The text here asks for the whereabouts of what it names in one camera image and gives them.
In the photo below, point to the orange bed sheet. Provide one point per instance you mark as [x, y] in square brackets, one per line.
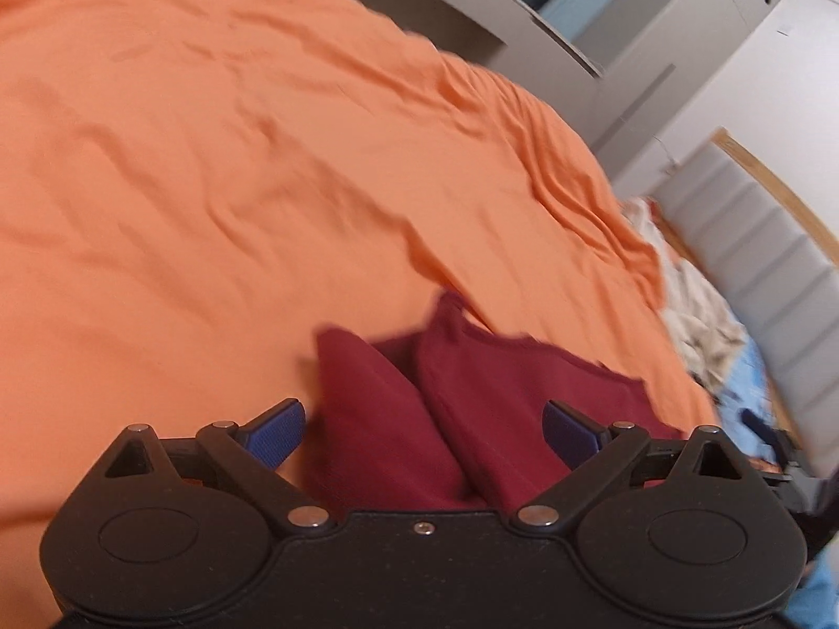
[229, 177]

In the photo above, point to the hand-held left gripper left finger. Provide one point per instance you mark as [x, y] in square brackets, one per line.
[278, 431]

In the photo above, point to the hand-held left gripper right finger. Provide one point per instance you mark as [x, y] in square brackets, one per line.
[570, 436]

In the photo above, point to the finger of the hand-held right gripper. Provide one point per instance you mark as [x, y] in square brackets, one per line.
[760, 424]

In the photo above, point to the dark red long-sleeved shirt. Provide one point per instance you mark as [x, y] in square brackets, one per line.
[472, 406]

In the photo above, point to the light blue garment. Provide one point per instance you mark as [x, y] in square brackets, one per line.
[754, 380]

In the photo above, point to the beige garment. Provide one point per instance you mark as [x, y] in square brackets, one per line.
[701, 314]

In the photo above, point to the grey padded wooden headboard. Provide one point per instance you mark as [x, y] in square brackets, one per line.
[773, 262]

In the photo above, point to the grey built-in wardrobe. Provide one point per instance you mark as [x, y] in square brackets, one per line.
[655, 59]

